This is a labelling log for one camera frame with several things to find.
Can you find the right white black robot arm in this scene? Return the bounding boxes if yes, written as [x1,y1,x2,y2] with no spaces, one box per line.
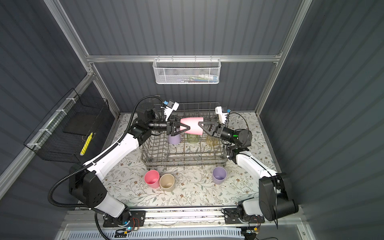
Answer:
[198,122,299,222]

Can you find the small purple plastic cup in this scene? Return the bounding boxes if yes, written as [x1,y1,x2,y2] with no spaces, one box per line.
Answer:
[212,167,227,185]

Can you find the pink plastic cup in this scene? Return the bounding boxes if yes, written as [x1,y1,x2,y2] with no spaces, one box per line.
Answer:
[144,170,160,189]
[180,117,204,136]

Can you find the white mesh wall basket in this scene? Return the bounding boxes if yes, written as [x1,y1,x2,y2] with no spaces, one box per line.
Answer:
[153,58,222,85]

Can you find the aluminium front rail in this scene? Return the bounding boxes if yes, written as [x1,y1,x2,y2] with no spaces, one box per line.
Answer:
[59,206,310,233]

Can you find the black wire wall basket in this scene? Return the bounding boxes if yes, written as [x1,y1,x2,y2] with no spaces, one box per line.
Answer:
[24,90,115,164]

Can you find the left black corrugated cable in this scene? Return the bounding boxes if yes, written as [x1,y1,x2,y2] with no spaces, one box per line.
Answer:
[47,95,164,240]

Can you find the large purple plastic cup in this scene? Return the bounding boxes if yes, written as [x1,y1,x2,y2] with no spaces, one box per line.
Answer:
[169,135,181,145]

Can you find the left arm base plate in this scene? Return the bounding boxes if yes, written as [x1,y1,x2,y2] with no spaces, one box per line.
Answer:
[103,211,147,228]

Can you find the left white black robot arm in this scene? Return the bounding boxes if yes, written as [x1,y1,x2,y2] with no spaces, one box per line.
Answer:
[62,98,202,225]

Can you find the grey wire dish rack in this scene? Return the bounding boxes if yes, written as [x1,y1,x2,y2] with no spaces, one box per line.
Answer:
[140,102,227,170]

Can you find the green transparent glass cup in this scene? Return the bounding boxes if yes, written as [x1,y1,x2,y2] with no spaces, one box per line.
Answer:
[186,134,200,144]

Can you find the beige plastic cup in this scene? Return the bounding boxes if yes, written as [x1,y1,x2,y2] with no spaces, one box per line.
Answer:
[160,174,175,192]

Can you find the yellow brush in basket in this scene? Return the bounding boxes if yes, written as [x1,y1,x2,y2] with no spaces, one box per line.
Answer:
[80,132,94,156]

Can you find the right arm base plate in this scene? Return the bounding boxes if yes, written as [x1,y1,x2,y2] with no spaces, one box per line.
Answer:
[221,208,265,225]

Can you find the tubes in white basket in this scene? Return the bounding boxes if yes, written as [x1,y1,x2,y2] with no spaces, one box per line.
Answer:
[178,74,219,84]

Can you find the yellow transparent glass cup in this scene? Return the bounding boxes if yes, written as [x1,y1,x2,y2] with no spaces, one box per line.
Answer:
[206,136,220,148]

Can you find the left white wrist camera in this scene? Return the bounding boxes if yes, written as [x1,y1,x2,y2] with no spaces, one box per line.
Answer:
[163,100,180,122]

